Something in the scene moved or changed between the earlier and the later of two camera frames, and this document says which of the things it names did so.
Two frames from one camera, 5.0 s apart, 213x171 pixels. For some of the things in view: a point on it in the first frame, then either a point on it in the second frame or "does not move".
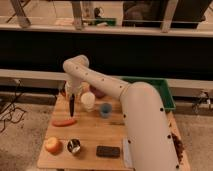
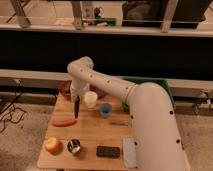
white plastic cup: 88,100 does not move
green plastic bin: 161,84 does not move
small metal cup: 73,145 does not move
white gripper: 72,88 to 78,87
